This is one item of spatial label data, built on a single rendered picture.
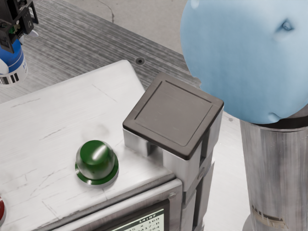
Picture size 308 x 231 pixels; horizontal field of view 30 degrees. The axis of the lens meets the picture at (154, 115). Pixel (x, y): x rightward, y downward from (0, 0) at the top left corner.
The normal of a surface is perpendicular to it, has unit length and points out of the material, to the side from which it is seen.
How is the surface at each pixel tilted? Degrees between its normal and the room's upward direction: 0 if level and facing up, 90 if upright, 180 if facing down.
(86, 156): 14
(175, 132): 0
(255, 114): 81
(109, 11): 0
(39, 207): 0
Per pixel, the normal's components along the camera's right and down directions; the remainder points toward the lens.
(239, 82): -0.67, 0.55
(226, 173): -0.01, -0.53
